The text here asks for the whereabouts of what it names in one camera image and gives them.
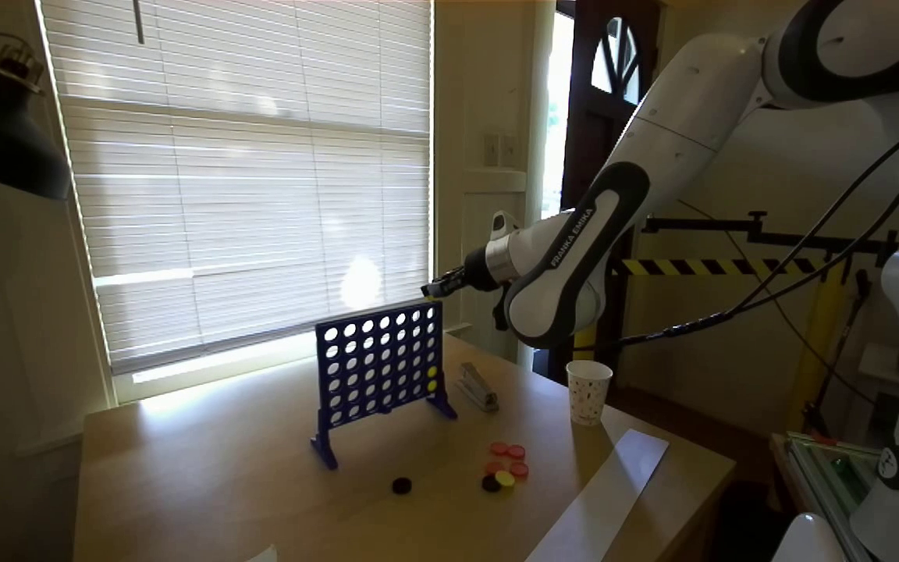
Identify window with white blinds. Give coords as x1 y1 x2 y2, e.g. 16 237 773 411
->
38 0 437 377

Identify blue connect four game board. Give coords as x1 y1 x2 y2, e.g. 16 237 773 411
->
309 298 462 473

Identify black floor lamp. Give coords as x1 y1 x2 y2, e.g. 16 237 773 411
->
0 29 72 201

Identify white paper cup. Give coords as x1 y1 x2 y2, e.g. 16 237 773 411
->
562 358 616 427

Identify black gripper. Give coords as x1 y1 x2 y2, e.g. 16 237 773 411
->
418 251 501 304

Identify black metal bar stand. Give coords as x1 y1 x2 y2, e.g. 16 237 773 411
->
641 209 899 260

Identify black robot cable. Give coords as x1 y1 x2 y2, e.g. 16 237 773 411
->
616 107 899 352

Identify yellow black striped barrier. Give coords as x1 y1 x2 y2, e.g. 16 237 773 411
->
570 254 852 431

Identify dark wooden door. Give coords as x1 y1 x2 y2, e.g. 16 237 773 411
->
545 0 666 384

